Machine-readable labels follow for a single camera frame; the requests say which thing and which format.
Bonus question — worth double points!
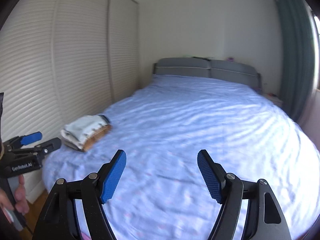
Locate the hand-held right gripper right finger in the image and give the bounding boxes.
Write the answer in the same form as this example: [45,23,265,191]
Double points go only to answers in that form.
[197,149,292,240]

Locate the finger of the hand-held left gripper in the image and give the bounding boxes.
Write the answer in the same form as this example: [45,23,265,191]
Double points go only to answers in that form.
[2,131,43,147]
[10,137,62,159]

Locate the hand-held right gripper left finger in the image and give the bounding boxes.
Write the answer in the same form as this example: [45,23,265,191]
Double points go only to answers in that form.
[32,149,127,240]

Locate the white long-sleeve shirt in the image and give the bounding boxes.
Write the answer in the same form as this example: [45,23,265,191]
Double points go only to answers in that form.
[61,115,100,150]

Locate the person's left hand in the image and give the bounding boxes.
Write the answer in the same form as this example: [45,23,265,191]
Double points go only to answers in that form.
[0,175,29,224]

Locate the brown plaid folded garment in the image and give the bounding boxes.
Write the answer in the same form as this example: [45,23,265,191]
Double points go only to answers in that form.
[81,124,112,152]

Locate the white printed folded garment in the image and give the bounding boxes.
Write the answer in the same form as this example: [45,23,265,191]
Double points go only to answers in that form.
[75,114,111,148]

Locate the bed with blue sheet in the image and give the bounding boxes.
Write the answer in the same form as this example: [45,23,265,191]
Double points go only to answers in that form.
[41,74,320,240]

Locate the white louvred wardrobe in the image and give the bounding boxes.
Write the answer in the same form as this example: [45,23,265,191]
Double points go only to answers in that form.
[0,0,139,203]

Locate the white nightstand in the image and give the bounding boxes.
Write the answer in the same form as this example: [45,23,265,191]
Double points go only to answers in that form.
[264,94,284,110]

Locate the grey padded headboard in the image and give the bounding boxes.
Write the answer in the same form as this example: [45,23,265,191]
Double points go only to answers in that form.
[152,57,262,94]

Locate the green-grey curtain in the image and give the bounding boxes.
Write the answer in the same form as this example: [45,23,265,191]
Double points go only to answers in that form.
[275,0,317,128]

